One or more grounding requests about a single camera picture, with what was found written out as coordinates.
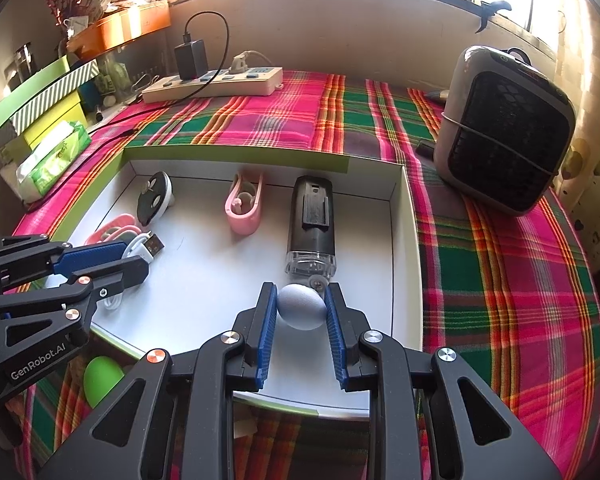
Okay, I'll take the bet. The black window hook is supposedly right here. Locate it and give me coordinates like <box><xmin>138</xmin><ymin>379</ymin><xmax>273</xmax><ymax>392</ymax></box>
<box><xmin>477</xmin><ymin>0</ymin><xmax>513</xmax><ymax>33</ymax></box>

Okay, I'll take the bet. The white plug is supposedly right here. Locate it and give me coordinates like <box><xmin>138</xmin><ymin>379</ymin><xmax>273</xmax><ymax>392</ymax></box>
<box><xmin>230</xmin><ymin>50</ymin><xmax>268</xmax><ymax>73</ymax></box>

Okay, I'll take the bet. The black bicycle light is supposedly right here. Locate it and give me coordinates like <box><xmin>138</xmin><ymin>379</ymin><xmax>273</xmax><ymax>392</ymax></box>
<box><xmin>283</xmin><ymin>176</ymin><xmax>337</xmax><ymax>291</ymax></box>

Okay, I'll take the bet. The grey egg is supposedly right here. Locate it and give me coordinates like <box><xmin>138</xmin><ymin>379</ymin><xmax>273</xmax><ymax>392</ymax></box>
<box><xmin>277</xmin><ymin>283</ymin><xmax>327</xmax><ymax>331</ymax></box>

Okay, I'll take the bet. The orange box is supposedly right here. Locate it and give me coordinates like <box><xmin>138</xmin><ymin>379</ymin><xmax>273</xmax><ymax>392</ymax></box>
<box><xmin>66</xmin><ymin>0</ymin><xmax>172</xmax><ymax>61</ymax></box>

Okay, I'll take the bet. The black charger cable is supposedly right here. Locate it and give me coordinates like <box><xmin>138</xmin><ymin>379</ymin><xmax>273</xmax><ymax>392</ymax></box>
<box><xmin>182</xmin><ymin>10</ymin><xmax>231</xmax><ymax>98</ymax></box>

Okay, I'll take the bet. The green white striped box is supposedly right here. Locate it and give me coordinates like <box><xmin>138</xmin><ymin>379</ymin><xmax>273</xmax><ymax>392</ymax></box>
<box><xmin>10</xmin><ymin>60</ymin><xmax>101</xmax><ymax>133</ymax></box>

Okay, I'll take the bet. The green and white cardboard box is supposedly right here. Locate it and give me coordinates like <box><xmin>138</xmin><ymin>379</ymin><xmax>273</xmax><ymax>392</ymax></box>
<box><xmin>45</xmin><ymin>144</ymin><xmax>426</xmax><ymax>421</ymax></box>

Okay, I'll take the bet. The thin black cable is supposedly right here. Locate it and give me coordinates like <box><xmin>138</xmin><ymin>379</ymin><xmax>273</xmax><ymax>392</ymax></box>
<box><xmin>87</xmin><ymin>127</ymin><xmax>141</xmax><ymax>141</ymax></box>

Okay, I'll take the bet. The pink clip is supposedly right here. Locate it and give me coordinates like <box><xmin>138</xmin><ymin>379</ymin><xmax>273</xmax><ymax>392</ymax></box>
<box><xmin>225</xmin><ymin>170</ymin><xmax>266</xmax><ymax>236</ymax></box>

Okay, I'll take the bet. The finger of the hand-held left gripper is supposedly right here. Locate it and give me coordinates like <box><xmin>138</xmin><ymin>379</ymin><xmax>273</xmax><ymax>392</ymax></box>
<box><xmin>0</xmin><ymin>234</ymin><xmax>130</xmax><ymax>296</ymax></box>
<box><xmin>0</xmin><ymin>256</ymin><xmax>150</xmax><ymax>323</ymax></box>

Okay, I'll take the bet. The white USB cable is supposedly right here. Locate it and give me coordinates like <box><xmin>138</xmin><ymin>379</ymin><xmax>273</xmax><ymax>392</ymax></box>
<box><xmin>100</xmin><ymin>231</ymin><xmax>165</xmax><ymax>311</ymax></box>

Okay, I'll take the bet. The black and white round device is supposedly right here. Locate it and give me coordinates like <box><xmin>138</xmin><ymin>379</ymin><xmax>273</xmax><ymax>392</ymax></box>
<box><xmin>136</xmin><ymin>171</ymin><xmax>175</xmax><ymax>227</ymax></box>

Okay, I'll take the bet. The green tissue pack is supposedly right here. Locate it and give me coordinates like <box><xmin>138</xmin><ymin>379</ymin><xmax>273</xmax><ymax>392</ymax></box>
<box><xmin>16</xmin><ymin>120</ymin><xmax>92</xmax><ymax>201</ymax></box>

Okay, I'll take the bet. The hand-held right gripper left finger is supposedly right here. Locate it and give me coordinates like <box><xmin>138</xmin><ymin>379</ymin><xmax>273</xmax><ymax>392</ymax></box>
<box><xmin>37</xmin><ymin>281</ymin><xmax>280</xmax><ymax>480</ymax></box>

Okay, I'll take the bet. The flat green box lid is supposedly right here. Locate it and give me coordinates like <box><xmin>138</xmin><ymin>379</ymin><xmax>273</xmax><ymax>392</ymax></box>
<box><xmin>0</xmin><ymin>55</ymin><xmax>71</xmax><ymax>131</ymax></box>

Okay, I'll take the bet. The green egg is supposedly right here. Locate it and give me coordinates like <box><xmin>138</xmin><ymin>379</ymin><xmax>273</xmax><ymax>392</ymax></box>
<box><xmin>82</xmin><ymin>356</ymin><xmax>126</xmax><ymax>409</ymax></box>

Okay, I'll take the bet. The green glass bottle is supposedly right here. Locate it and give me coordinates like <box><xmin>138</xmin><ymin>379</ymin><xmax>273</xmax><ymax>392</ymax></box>
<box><xmin>97</xmin><ymin>57</ymin><xmax>131</xmax><ymax>106</ymax></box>

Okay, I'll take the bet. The white power strip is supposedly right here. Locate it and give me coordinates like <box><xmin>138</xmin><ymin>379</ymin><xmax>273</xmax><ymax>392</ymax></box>
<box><xmin>141</xmin><ymin>66</ymin><xmax>284</xmax><ymax>105</ymax></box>

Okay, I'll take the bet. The black charger adapter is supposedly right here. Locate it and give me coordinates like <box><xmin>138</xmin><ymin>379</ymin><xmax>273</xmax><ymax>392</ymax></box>
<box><xmin>174</xmin><ymin>40</ymin><xmax>210</xmax><ymax>81</ymax></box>

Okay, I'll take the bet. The grey space heater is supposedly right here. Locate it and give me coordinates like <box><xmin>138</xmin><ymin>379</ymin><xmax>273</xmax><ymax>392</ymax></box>
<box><xmin>436</xmin><ymin>45</ymin><xmax>577</xmax><ymax>217</ymax></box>

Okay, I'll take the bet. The heart patterned curtain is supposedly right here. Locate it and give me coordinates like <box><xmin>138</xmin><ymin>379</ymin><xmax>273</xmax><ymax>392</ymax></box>
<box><xmin>530</xmin><ymin>0</ymin><xmax>600</xmax><ymax>271</ymax></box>

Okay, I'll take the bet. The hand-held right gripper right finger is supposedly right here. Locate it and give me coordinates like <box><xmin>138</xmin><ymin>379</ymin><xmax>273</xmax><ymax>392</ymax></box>
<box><xmin>324</xmin><ymin>282</ymin><xmax>563</xmax><ymax>480</ymax></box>

